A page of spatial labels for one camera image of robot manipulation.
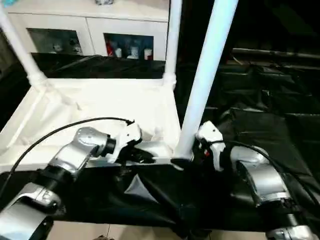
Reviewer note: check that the white plastic table top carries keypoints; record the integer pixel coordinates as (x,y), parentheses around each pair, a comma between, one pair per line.
(87,105)

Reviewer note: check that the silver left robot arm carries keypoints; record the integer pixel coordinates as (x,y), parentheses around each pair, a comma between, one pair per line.
(82,145)

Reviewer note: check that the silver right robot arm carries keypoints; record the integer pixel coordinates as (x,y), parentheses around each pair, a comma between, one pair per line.
(262,175)

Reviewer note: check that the black plastic mat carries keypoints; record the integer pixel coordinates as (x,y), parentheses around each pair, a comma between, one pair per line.
(262,112)

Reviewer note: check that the white printed cup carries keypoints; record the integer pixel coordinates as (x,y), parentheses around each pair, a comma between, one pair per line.
(132,53)

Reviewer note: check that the small white jar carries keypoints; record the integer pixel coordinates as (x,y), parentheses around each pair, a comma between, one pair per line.
(118,53)

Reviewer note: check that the white printed figurine mug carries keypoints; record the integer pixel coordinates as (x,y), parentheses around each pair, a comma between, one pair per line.
(76,46)
(57,48)

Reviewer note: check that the white glass-door cabinet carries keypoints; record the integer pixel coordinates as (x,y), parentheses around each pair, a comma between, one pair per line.
(82,30)

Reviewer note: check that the grey curtain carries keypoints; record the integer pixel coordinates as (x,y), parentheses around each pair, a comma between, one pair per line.
(3,57)

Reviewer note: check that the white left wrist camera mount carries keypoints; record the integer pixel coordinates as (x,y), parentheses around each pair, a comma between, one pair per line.
(128,137)

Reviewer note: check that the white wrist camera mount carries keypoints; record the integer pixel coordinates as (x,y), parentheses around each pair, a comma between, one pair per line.
(128,137)
(211,135)

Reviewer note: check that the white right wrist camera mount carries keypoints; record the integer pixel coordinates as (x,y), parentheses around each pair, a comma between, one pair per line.
(211,135)

